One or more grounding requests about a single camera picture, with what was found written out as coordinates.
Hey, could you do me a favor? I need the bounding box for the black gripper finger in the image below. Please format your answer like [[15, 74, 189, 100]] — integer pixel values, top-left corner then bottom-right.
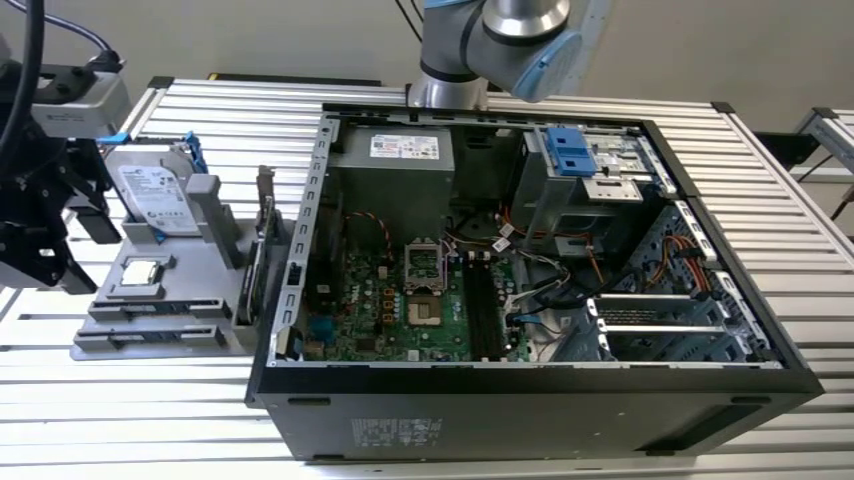
[[69, 142, 125, 246], [31, 224, 100, 296]]

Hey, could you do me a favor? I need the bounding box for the hard disk in blue carrier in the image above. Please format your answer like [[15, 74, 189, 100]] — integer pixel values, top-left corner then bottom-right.
[[92, 128, 209, 246]]

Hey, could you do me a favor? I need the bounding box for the silver CPU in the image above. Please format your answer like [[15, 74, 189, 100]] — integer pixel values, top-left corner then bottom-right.
[[117, 259, 162, 287]]

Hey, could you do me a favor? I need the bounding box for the grey parts rack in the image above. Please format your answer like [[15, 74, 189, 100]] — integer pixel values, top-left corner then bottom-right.
[[69, 174, 298, 362]]

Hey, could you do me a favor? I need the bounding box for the graphics card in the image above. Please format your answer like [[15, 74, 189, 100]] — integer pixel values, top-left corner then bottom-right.
[[236, 164, 280, 326]]

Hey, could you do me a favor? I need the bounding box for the blue port block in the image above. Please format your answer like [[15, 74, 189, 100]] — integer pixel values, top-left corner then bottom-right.
[[306, 314, 336, 347]]

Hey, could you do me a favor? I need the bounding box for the grey power supply unit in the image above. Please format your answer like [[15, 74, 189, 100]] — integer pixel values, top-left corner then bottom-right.
[[329, 124, 460, 236]]

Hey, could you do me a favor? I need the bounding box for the metal socket cover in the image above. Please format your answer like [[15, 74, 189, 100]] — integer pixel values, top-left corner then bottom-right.
[[402, 238, 446, 296]]

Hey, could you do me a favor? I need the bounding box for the CPU socket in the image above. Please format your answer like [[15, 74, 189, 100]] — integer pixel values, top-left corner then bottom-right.
[[406, 294, 446, 326]]

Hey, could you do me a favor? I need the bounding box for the green motherboard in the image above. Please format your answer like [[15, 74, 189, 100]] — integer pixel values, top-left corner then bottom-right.
[[302, 244, 535, 364]]

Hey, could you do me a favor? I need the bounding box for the black open PC case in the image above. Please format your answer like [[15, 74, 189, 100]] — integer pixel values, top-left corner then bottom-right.
[[242, 102, 827, 464]]

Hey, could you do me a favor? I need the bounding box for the blue plastic drive latch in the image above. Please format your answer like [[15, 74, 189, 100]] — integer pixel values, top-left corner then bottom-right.
[[544, 127, 596, 177]]

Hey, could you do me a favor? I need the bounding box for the silver expansion slot cover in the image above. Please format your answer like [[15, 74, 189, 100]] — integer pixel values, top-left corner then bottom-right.
[[595, 293, 695, 304], [599, 324, 727, 335]]

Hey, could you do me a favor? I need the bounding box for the slatted metal side table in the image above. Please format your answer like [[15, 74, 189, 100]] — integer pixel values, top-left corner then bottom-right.
[[789, 106, 854, 184]]

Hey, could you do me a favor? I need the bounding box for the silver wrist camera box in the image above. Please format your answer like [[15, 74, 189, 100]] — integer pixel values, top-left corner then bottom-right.
[[29, 63, 133, 140]]

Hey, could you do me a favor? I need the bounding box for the black camera cable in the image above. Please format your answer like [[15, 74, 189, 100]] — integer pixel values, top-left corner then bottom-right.
[[0, 0, 48, 146], [38, 10, 126, 75]]

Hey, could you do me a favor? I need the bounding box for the black cable bundle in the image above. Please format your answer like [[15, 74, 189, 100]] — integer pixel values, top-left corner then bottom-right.
[[523, 247, 645, 314]]

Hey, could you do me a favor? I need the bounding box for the orange red wire bundle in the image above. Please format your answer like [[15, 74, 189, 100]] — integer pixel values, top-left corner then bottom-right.
[[640, 234, 713, 301]]

